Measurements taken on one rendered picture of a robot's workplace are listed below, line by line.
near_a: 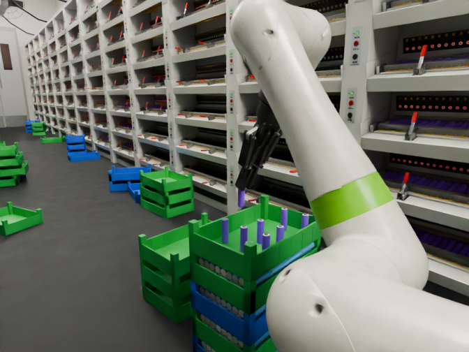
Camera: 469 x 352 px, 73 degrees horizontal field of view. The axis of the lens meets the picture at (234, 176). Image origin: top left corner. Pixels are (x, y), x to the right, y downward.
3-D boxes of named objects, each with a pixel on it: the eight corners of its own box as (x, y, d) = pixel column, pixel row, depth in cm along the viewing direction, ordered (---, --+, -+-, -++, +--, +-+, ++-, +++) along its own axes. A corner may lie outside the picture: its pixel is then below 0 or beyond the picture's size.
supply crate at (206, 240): (250, 282, 65) (251, 247, 63) (188, 251, 79) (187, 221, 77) (321, 237, 87) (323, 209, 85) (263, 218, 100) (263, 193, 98)
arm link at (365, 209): (429, 320, 36) (343, 328, 45) (457, 279, 45) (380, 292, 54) (355, 179, 40) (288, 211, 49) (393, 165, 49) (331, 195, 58)
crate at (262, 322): (250, 347, 69) (250, 316, 67) (190, 306, 83) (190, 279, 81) (317, 288, 91) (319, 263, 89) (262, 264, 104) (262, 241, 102)
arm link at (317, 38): (351, 24, 63) (309, 8, 68) (317, 10, 54) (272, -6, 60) (319, 91, 70) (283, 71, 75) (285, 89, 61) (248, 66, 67)
